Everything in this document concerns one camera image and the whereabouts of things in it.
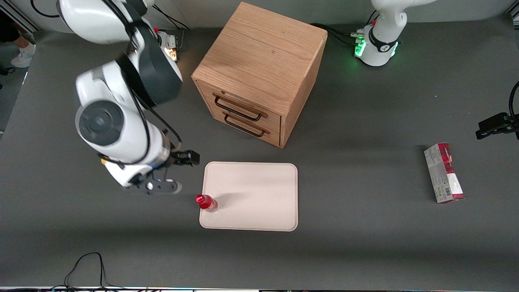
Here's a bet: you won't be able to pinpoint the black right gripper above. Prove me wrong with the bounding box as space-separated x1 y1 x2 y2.
164 150 200 166

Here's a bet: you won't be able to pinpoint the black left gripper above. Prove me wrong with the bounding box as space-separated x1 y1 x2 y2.
476 112 519 140

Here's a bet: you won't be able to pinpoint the red coke bottle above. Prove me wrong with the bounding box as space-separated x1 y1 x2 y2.
195 194 219 213

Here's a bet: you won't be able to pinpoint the cream rectangular tray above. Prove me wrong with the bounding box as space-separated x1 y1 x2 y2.
199 161 299 232

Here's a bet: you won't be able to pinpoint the red plaid cardboard box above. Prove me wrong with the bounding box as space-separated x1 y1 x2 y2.
424 142 465 204

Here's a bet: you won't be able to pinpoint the short wooden drawer front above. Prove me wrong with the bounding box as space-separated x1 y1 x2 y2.
211 110 282 146

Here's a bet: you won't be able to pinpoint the tall wooden drawer front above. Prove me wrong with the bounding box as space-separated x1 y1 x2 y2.
198 83 283 130

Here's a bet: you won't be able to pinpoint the wooden drawer cabinet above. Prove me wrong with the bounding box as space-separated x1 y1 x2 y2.
191 2 328 148

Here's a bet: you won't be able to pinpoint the white shoe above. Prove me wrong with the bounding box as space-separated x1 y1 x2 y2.
10 43 37 68

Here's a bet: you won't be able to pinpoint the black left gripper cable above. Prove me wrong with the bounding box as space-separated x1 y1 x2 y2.
508 80 519 119

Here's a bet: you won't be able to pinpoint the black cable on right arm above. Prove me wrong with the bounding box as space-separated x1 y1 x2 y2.
97 16 183 171

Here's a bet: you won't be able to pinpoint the short black drawer handle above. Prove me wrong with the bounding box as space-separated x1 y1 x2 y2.
223 113 267 138

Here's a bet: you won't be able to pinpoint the long black drawer handle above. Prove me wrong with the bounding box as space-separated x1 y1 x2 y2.
214 95 264 122

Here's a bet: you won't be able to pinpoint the black right arm base cables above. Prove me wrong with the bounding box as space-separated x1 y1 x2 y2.
152 4 190 32

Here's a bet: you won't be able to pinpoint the black arm base cables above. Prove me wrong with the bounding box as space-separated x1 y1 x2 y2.
310 23 365 48
152 4 190 32

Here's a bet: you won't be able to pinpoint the black looped floor cable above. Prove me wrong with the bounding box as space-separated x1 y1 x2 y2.
49 252 150 290

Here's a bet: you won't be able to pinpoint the black left arm base cables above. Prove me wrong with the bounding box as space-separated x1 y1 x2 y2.
310 23 365 48

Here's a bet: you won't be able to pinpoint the black hanging cable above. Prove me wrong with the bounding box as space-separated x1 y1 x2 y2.
30 0 61 19

